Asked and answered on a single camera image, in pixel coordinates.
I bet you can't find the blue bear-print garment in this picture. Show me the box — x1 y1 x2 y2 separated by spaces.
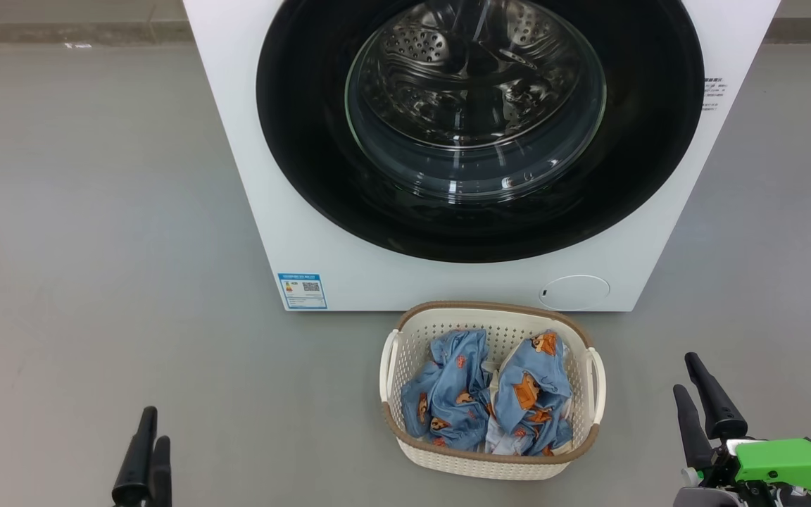
401 329 494 452

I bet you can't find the cream perforated laundry basket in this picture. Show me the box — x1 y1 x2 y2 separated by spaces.
379 301 607 481

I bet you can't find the black round glass washer door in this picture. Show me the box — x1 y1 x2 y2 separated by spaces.
256 0 705 263

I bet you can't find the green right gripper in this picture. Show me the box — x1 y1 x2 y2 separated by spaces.
673 352 811 507

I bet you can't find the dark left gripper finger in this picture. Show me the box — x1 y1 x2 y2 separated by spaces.
146 436 172 507
111 406 158 506

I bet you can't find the blue energy label sticker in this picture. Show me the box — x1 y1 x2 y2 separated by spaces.
277 273 327 311

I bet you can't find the blue garment large orange bear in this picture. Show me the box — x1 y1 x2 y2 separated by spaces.
484 331 575 457

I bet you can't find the white front-load washing machine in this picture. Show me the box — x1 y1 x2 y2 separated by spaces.
182 0 781 313

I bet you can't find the round white filter cover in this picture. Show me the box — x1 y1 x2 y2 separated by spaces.
539 275 611 311

